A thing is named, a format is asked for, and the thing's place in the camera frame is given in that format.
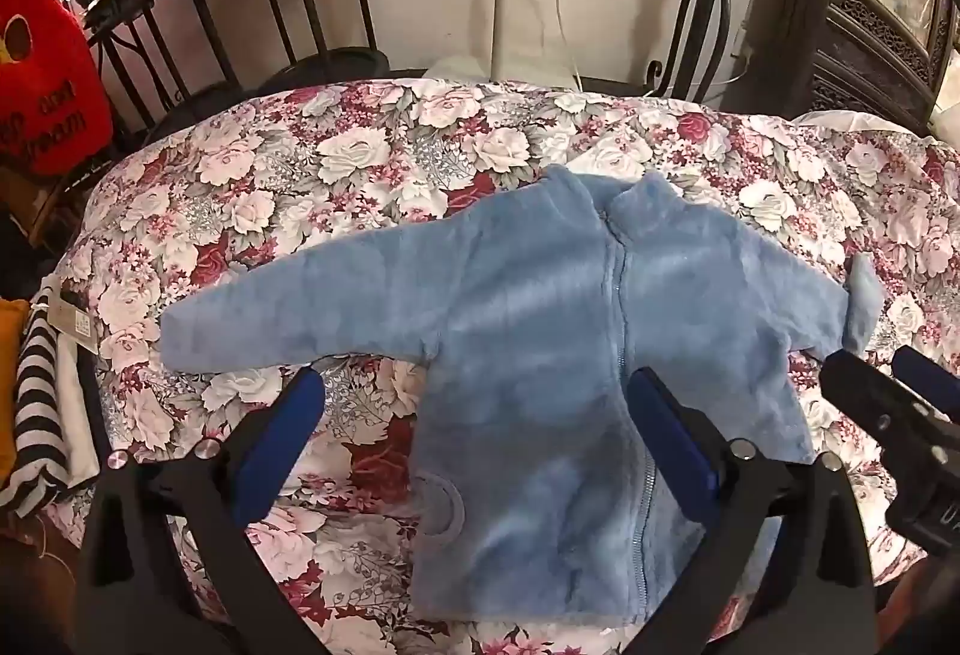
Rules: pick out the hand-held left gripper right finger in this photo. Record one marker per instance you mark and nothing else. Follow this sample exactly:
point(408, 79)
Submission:
point(675, 451)

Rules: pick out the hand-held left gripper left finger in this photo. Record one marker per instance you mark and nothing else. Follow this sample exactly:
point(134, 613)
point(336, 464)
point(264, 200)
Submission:
point(279, 443)

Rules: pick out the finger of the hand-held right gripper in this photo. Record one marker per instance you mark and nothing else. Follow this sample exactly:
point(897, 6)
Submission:
point(877, 396)
point(930, 374)

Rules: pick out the blue fleece jacket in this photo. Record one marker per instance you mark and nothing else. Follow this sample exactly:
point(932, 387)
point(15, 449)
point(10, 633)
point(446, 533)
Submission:
point(525, 325)

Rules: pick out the paper tag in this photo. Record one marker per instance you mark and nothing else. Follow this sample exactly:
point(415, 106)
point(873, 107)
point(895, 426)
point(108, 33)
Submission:
point(71, 325)

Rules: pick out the black white striped cloth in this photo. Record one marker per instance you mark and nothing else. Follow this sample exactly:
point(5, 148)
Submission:
point(36, 400)

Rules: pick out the floral blanket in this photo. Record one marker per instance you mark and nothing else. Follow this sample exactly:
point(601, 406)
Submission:
point(300, 190)

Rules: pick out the yellow cloth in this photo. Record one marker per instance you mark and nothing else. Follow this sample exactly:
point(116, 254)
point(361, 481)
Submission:
point(11, 385)

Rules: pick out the red pillow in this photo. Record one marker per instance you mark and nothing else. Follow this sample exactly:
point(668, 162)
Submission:
point(45, 100)

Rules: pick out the black metal rack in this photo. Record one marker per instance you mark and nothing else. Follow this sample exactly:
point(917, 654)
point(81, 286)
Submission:
point(208, 25)

